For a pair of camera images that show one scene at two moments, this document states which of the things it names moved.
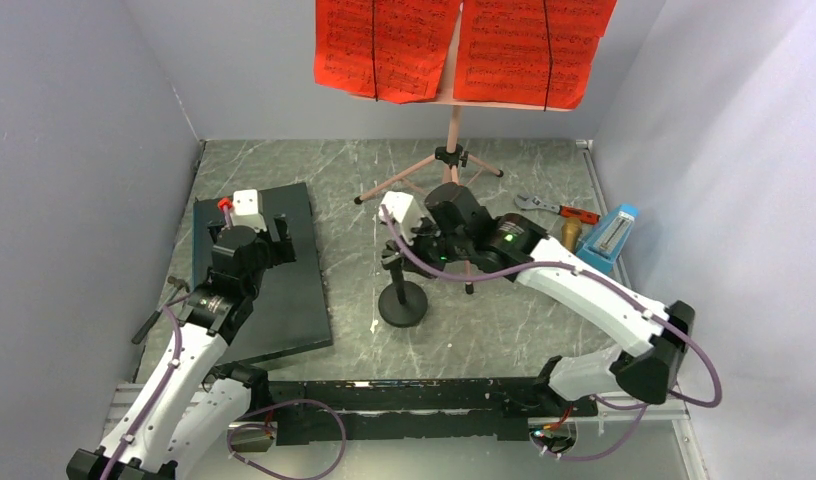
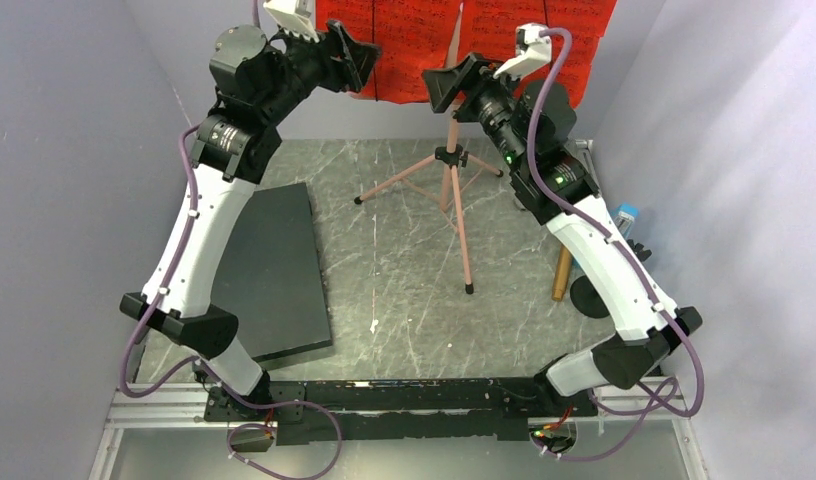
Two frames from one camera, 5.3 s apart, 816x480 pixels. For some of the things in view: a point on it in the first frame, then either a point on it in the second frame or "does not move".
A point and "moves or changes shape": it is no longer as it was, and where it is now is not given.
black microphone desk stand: x=401 y=304 moves or changes shape
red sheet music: x=530 y=52 does not move
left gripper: x=278 y=251 to x=358 y=59
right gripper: x=416 y=247 to x=473 y=76
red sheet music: x=384 y=50 does not move
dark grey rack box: x=289 y=311 does not move
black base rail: x=443 y=409 does not move
